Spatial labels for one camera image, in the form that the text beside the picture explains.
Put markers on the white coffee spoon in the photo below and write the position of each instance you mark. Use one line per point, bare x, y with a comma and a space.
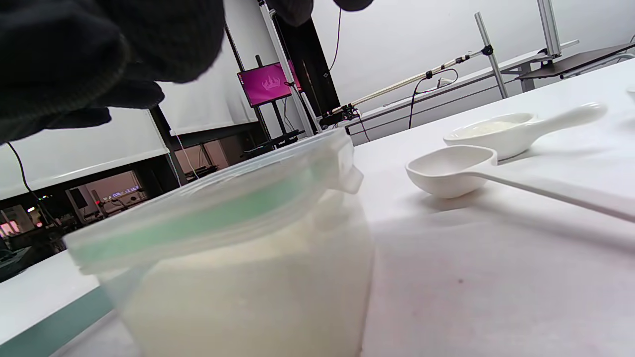
446, 173

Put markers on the clear container lid green rim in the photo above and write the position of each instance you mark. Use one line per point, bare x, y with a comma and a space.
208, 218

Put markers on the person's right hand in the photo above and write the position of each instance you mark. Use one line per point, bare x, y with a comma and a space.
74, 44

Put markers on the black pillar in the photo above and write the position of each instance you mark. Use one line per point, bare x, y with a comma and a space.
312, 64

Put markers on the white round measuring scoop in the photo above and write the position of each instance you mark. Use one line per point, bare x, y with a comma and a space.
496, 134

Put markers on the white desk with black edge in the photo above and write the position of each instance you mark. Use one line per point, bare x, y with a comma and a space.
446, 87

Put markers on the person's left hand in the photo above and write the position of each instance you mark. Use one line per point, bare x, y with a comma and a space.
129, 94

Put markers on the silver aluminium frame post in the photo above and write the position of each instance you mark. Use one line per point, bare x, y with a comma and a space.
549, 29
290, 74

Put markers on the white rod on silver stand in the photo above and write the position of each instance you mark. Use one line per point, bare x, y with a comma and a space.
397, 87

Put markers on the white sugar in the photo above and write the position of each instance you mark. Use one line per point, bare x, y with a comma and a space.
248, 297

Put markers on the magenta screen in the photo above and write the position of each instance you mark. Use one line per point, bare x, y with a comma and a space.
265, 84

